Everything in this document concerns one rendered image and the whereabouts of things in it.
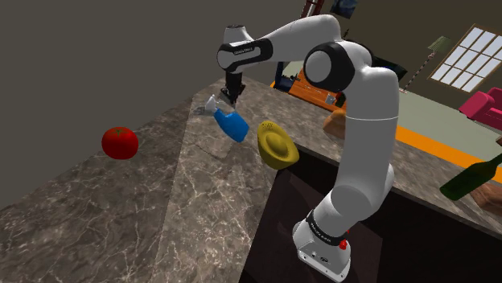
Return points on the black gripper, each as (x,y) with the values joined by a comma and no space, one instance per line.
(232,84)

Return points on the white paned window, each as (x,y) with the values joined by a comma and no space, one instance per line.
(468,59)

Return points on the dark wall picture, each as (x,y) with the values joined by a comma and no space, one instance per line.
(343,7)

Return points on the magenta sofa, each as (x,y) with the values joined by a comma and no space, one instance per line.
(484,107)

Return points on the blue spray bottle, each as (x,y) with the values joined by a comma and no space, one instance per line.
(232,124)

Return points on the brown wooden object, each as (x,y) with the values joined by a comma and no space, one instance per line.
(488,198)

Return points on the brown bread loaf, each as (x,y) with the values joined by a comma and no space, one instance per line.
(335,122)

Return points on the dark robot stand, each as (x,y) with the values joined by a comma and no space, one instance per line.
(392,251)

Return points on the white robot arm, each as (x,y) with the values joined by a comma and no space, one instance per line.
(364,129)

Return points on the orange wooden table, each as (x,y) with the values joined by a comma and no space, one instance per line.
(310,92)

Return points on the floor lamp with green shade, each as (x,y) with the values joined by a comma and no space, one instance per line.
(434,49)

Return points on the red tomato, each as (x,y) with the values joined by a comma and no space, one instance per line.
(119,142)

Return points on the dark green glass bottle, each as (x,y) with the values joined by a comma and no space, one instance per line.
(466,181)

